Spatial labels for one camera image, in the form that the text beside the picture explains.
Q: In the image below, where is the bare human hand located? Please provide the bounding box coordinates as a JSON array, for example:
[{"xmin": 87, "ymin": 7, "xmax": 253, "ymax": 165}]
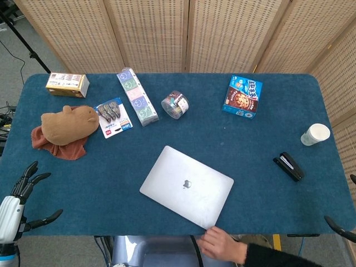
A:
[{"xmin": 196, "ymin": 226, "xmax": 248, "ymax": 265}]

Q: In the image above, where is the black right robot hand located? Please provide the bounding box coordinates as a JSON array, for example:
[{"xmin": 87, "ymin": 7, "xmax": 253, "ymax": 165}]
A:
[{"xmin": 324, "ymin": 174, "xmax": 356, "ymax": 243}]

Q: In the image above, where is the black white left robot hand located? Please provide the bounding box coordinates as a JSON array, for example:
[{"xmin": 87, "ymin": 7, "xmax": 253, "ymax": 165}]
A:
[{"xmin": 0, "ymin": 160, "xmax": 64, "ymax": 243}]

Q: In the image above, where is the grey laptop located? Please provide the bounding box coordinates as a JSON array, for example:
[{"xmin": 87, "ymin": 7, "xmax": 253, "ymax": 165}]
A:
[{"xmin": 139, "ymin": 145, "xmax": 235, "ymax": 230}]

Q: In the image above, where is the black sleeved human forearm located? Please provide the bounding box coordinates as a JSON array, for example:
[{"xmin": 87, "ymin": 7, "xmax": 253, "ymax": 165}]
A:
[{"xmin": 244, "ymin": 243, "xmax": 317, "ymax": 267}]

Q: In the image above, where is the grey robot torso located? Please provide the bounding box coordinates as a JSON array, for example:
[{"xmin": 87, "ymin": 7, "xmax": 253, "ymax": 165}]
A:
[{"xmin": 111, "ymin": 235, "xmax": 233, "ymax": 267}]

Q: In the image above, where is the black stapler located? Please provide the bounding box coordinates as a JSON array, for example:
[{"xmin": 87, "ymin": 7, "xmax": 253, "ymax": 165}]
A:
[{"xmin": 273, "ymin": 151, "xmax": 305, "ymax": 182}]

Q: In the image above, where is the rust orange cloth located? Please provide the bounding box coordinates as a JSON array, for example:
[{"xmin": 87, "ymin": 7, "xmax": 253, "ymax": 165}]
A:
[{"xmin": 31, "ymin": 105, "xmax": 89, "ymax": 161}]

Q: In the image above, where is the white paper cup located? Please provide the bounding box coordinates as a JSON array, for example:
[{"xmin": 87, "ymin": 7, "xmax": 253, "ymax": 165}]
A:
[{"xmin": 300, "ymin": 123, "xmax": 331, "ymax": 146}]

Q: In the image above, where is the blue tablecloth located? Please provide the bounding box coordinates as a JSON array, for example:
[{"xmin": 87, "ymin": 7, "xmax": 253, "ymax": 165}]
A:
[{"xmin": 0, "ymin": 72, "xmax": 356, "ymax": 237}]

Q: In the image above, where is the brown plush capybara toy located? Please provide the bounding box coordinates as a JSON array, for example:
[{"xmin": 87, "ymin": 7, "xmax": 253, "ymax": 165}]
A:
[{"xmin": 41, "ymin": 105, "xmax": 100, "ymax": 146}]

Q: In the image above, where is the correction tape blister pack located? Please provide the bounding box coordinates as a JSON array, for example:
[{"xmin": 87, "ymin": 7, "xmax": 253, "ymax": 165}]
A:
[{"xmin": 93, "ymin": 97, "xmax": 134, "ymax": 139}]

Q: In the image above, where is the gold and white box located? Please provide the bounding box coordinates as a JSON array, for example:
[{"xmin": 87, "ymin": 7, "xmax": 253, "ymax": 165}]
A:
[{"xmin": 45, "ymin": 72, "xmax": 90, "ymax": 98}]

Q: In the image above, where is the clear jar of clips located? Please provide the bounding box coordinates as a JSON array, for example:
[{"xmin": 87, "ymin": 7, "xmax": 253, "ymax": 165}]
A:
[{"xmin": 161, "ymin": 90, "xmax": 190, "ymax": 120}]

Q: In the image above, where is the blue cookie box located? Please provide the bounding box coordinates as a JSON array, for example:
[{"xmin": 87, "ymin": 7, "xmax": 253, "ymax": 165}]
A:
[{"xmin": 221, "ymin": 75, "xmax": 263, "ymax": 120}]

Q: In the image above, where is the long smiley print pack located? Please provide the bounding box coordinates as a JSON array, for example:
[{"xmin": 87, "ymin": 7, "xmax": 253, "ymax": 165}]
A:
[{"xmin": 116, "ymin": 67, "xmax": 160, "ymax": 127}]

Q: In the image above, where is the black tripod stand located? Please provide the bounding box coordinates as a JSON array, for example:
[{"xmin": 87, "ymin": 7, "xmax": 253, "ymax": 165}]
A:
[{"xmin": 0, "ymin": 10, "xmax": 52, "ymax": 74}]

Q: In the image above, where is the floor cable bundle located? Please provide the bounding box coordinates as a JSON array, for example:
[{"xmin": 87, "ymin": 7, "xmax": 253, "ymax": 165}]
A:
[{"xmin": 0, "ymin": 101, "xmax": 18, "ymax": 142}]

